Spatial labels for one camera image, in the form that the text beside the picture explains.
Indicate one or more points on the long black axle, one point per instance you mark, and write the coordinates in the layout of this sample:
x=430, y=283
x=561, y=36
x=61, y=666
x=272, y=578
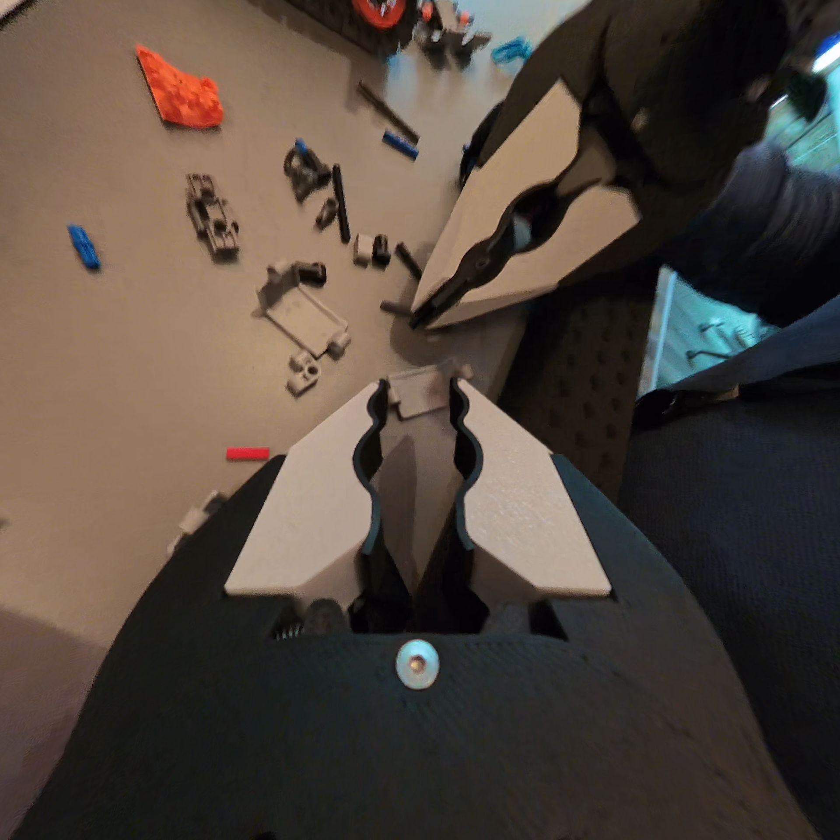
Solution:
x=388, y=111
x=341, y=203

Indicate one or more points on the grey orange tracked toy robot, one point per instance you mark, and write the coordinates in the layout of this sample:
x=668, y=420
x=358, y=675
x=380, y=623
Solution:
x=374, y=19

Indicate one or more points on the small black pin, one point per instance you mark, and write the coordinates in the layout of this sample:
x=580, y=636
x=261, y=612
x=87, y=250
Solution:
x=408, y=260

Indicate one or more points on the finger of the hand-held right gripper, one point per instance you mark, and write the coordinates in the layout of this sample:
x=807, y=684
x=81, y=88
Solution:
x=564, y=249
x=512, y=164

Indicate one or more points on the small grey pin connector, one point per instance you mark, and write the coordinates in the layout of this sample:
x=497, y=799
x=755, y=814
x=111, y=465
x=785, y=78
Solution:
x=326, y=213

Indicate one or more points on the person's clothed body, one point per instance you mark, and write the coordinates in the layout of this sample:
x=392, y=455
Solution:
x=741, y=525

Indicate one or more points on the small white block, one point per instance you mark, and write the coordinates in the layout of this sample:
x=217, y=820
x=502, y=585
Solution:
x=362, y=249

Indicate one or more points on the orange wedge brick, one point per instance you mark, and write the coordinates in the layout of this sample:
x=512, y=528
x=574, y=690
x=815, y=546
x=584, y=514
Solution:
x=180, y=88

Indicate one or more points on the grey double connector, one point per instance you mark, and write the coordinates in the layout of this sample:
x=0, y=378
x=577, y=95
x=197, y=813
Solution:
x=303, y=374

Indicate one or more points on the grey panel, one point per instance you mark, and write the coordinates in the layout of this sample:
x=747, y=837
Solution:
x=305, y=315
x=417, y=394

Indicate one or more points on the grey H-shaped connector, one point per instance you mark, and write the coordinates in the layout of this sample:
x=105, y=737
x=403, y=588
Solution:
x=213, y=216

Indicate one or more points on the person's right forearm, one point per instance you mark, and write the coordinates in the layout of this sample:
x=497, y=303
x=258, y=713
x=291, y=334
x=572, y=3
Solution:
x=774, y=229

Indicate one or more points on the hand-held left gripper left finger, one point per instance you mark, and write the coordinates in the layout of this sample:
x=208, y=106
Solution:
x=308, y=525

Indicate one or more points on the grey bracket with orange bush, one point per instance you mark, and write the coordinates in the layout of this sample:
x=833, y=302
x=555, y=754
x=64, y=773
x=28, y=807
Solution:
x=453, y=33

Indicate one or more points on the small light grey connector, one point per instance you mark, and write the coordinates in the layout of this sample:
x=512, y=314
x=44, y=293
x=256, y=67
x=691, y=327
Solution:
x=197, y=518

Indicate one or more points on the dark grey axle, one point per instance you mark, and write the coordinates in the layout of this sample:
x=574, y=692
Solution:
x=396, y=306

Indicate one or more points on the blue long pin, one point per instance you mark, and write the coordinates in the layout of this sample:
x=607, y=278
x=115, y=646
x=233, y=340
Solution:
x=84, y=247
x=400, y=144

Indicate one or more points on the small red pin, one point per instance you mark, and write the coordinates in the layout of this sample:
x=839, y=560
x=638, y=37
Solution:
x=248, y=453

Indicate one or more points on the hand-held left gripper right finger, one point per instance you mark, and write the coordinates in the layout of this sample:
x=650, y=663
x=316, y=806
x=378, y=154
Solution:
x=531, y=525

